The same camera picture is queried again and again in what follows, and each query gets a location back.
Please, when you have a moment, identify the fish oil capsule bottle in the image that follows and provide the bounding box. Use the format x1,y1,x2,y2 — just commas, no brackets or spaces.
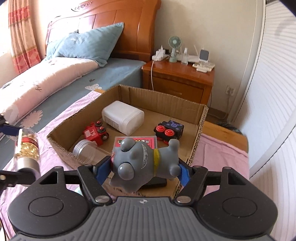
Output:
14,128,41,180

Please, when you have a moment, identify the clear plastic jar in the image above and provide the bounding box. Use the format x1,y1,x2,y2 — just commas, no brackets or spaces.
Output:
72,140,110,165

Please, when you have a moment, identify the red toy train car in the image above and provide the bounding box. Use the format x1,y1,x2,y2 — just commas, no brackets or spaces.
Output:
83,120,109,146

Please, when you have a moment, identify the black toy train car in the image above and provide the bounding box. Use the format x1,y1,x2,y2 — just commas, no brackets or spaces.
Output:
154,120,184,145

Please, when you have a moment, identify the pink card pack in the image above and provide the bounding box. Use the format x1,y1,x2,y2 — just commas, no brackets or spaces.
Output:
112,135,159,155

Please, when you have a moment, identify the white translucent plastic container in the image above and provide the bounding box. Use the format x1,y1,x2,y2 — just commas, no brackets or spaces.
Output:
102,100,144,136

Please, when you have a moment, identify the black device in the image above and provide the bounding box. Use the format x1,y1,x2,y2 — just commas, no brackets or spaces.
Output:
141,177,167,189

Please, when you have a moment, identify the pink table cloth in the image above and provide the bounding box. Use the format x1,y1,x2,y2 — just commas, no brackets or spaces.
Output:
1,91,249,238

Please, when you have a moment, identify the pink floral quilt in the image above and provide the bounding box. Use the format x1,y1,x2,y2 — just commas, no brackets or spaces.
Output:
1,57,99,124

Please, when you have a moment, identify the brown cardboard box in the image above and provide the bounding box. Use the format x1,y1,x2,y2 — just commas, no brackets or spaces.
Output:
47,84,209,197

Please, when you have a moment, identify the orange patterned curtain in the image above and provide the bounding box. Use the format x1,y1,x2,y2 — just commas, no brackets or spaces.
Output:
8,1,41,74

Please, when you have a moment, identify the wooden nightstand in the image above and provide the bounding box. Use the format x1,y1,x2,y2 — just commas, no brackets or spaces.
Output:
142,60,215,105

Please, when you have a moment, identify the white louvered closet door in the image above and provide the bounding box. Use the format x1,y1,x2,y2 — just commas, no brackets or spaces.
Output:
234,1,295,240

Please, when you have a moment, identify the blue bed sheet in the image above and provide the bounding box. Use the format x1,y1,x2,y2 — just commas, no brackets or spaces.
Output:
0,58,147,171

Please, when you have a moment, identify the white remote control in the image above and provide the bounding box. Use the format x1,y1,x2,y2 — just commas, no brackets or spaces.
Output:
193,61,215,73

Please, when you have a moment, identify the clear spray bottle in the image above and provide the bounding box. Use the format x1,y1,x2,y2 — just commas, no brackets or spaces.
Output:
181,47,189,65

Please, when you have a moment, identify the small clock display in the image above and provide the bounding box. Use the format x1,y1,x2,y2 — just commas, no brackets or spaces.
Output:
199,49,209,62

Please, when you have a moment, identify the blue pillow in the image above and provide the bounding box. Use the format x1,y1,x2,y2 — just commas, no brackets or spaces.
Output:
45,22,125,67

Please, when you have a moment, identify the white power strip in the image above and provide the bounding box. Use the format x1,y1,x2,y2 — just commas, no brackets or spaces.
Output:
152,46,168,61

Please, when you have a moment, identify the small green desk fan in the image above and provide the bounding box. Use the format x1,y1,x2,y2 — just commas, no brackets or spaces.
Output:
168,36,182,63

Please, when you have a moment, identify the wooden headboard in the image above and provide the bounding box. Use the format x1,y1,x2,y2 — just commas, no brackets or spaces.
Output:
45,0,161,62

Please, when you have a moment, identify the wall power socket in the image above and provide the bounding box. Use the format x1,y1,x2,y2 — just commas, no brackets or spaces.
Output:
225,85,235,96

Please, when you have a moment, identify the white charging cable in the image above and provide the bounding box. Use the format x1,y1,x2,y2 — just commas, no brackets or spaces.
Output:
150,60,156,91

